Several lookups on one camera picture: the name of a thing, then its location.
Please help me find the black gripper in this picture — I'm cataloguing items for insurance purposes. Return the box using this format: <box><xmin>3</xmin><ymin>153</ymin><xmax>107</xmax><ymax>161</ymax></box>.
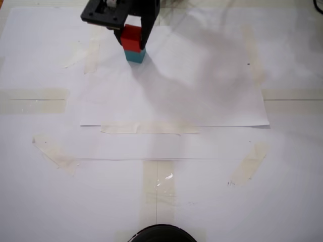
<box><xmin>80</xmin><ymin>0</ymin><xmax>161</xmax><ymax>50</ymax></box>

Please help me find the red wooden cube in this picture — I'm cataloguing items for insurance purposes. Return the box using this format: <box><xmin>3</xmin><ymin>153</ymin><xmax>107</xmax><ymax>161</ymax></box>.
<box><xmin>120</xmin><ymin>24</ymin><xmax>143</xmax><ymax>53</ymax></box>

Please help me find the teal blue wooden cube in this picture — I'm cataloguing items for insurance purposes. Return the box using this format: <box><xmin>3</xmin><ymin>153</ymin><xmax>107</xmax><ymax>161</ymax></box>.
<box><xmin>123</xmin><ymin>47</ymin><xmax>147</xmax><ymax>64</ymax></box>

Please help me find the small white paper sheet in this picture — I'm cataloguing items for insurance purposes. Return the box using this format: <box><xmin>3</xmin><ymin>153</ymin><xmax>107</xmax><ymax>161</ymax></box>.
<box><xmin>79</xmin><ymin>24</ymin><xmax>270</xmax><ymax>128</ymax></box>

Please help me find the clear packing tape strip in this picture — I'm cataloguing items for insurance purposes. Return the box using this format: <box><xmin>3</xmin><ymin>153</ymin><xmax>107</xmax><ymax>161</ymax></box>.
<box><xmin>261</xmin><ymin>88</ymin><xmax>323</xmax><ymax>114</ymax></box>
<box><xmin>0</xmin><ymin>88</ymin><xmax>69</xmax><ymax>114</ymax></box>
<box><xmin>142</xmin><ymin>161</ymin><xmax>177</xmax><ymax>223</ymax></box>

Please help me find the large white paper sheet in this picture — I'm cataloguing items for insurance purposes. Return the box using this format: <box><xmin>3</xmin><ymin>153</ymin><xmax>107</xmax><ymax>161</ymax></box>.
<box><xmin>0</xmin><ymin>7</ymin><xmax>323</xmax><ymax>242</ymax></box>

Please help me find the black round object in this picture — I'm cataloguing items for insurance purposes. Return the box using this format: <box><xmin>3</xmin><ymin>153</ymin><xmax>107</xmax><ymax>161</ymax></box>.
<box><xmin>128</xmin><ymin>223</ymin><xmax>199</xmax><ymax>242</ymax></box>

